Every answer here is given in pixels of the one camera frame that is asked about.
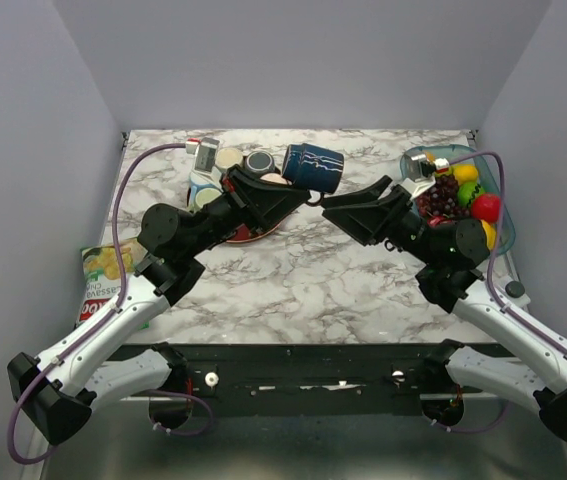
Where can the round red tray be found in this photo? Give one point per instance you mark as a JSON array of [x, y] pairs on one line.
[[243, 234]]

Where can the dark grape bunch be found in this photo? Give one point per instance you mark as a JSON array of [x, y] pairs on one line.
[[441, 200]]

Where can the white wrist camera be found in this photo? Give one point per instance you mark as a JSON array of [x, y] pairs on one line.
[[206, 155], [418, 172]]

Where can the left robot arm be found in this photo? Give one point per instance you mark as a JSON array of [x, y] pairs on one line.
[[61, 387]]

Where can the light blue mug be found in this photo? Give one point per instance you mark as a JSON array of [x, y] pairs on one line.
[[199, 181]]

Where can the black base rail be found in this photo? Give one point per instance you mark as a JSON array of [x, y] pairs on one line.
[[245, 380]]

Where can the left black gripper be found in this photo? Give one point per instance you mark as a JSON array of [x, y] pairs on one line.
[[259, 203]]

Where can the light green mug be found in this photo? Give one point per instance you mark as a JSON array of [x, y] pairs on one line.
[[199, 198]]

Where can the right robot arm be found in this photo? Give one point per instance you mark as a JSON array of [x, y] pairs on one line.
[[451, 252]]

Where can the cassava chips bag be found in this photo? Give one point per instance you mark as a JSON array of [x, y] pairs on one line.
[[102, 275]]

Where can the green striped melon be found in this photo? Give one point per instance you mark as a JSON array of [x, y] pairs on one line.
[[468, 192]]

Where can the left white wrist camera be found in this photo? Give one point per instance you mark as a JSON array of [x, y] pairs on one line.
[[206, 155]]

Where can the dark grey mug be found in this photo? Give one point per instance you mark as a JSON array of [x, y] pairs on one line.
[[260, 163]]

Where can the teal plastic fruit bin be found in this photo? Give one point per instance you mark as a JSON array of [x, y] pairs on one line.
[[487, 180]]

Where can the cream mug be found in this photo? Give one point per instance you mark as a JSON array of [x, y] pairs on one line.
[[228, 157]]

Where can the yellow fruit lower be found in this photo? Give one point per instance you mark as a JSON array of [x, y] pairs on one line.
[[490, 233]]

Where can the dark blue mug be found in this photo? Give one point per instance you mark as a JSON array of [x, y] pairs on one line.
[[315, 170]]

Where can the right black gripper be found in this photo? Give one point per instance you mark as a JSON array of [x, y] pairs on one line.
[[368, 223]]

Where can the red apple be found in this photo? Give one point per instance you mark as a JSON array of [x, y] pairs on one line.
[[486, 207]]

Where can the yellow lemon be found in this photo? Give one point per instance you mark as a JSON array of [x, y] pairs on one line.
[[464, 173]]

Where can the pink mug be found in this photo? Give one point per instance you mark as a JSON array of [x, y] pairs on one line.
[[274, 178]]

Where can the white box with knob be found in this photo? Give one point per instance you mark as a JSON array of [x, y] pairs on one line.
[[512, 291]]

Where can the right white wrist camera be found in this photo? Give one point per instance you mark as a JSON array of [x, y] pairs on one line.
[[418, 172]]

